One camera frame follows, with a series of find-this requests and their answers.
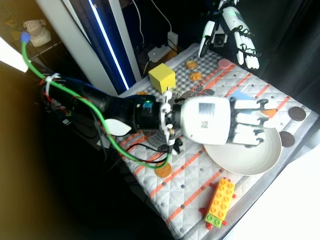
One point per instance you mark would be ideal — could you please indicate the grey quilt with bear print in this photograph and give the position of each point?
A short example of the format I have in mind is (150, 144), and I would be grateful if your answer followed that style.
(197, 175)

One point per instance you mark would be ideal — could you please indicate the white plug adapter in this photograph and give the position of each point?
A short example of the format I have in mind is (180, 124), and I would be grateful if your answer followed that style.
(172, 38)

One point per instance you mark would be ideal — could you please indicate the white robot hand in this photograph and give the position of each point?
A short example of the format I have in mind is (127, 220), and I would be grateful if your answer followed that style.
(205, 122)
(233, 20)

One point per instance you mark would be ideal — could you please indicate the flat round orange biscuit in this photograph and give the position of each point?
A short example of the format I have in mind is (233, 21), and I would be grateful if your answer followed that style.
(165, 173)

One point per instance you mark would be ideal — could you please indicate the white round plate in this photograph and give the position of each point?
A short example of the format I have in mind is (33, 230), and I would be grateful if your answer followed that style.
(250, 160)

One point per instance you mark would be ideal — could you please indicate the white shoe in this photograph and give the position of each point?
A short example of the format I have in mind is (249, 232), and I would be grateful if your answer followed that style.
(37, 33)

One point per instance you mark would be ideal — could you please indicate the blue foam cube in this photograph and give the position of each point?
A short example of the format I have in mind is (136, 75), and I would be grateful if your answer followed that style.
(240, 95)

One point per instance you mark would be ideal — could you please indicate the metal shelf rack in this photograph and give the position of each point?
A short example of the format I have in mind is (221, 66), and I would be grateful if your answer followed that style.
(42, 53)

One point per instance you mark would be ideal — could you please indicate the orange swirl cookie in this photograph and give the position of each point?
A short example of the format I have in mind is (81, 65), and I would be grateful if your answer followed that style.
(272, 112)

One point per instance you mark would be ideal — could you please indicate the yellow foam cube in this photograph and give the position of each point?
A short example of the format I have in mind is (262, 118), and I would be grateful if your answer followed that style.
(161, 77)

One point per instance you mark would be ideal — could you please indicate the orange green red brick train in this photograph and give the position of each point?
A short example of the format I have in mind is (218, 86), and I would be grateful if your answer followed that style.
(221, 202)

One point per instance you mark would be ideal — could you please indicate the chocolate sandwich cookie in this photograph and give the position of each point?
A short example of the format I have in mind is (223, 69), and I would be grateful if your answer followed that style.
(297, 113)
(287, 139)

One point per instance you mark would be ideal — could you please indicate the dark curtain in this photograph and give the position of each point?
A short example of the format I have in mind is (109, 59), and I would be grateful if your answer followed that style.
(295, 50)

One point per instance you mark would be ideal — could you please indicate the white pillar with light strip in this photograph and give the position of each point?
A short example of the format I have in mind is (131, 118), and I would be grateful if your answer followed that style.
(75, 50)

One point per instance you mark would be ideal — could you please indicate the pretzel shaped cookie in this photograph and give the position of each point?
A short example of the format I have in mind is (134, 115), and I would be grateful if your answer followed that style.
(142, 93)

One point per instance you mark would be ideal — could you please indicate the pink round cookie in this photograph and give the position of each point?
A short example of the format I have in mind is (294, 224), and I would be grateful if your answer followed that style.
(224, 63)

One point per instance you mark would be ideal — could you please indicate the flower shaped butter cookie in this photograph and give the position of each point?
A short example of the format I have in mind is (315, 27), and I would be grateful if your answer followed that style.
(195, 76)

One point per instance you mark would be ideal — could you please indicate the white power strip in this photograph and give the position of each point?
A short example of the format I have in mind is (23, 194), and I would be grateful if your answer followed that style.
(157, 53)

